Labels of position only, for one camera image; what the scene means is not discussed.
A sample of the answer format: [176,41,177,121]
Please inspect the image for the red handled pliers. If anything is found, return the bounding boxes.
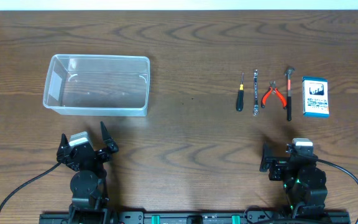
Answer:
[260,81,287,109]

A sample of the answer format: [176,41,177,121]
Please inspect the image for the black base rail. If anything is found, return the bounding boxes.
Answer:
[39,210,351,224]

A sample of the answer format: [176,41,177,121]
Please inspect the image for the blue white cardboard box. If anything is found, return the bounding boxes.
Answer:
[302,76,329,118]

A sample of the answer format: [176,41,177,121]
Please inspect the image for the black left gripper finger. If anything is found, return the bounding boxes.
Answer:
[100,121,119,153]
[58,134,70,154]

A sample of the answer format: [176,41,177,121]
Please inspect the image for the black yellow screwdriver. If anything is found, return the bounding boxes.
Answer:
[236,73,244,111]

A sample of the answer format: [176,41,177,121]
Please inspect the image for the small black orange hammer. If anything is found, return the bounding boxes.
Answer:
[285,67,295,121]

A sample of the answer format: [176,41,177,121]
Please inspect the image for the clear plastic container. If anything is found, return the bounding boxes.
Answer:
[42,54,151,116]

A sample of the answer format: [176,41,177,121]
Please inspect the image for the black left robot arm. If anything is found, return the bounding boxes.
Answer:
[57,122,119,224]

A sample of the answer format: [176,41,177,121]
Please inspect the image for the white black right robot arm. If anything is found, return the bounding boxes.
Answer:
[259,138,328,218]

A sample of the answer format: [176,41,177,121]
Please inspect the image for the silver ratchet wrench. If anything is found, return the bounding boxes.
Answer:
[253,69,259,116]

